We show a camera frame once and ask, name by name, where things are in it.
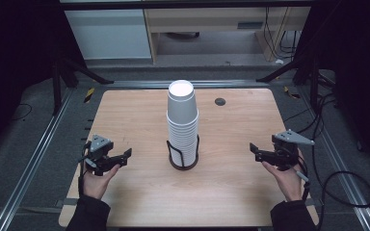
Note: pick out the yellow black striped tape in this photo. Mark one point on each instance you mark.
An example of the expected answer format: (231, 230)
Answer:
(89, 95)
(290, 93)

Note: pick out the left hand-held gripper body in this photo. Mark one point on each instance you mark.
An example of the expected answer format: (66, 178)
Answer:
(99, 148)

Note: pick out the aluminium floor rail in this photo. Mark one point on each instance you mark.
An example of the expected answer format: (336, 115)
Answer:
(135, 84)
(29, 166)
(343, 179)

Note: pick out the white paper cup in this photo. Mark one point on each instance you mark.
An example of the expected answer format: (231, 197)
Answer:
(182, 102)

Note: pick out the white cabinet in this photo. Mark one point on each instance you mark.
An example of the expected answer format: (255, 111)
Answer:
(109, 33)

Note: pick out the black metal stand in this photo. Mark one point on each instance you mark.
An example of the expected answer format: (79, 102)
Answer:
(313, 80)
(58, 83)

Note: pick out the person's left hand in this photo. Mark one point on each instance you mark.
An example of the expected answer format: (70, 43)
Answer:
(94, 186)

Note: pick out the person's right hand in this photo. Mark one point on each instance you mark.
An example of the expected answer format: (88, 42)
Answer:
(289, 183)

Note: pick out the round black table grommet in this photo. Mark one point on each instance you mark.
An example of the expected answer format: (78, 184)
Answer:
(220, 101)

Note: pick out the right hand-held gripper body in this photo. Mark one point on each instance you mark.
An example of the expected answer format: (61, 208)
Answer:
(285, 154)

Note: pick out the stack of white paper cups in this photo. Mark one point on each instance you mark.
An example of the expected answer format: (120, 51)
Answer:
(183, 141)

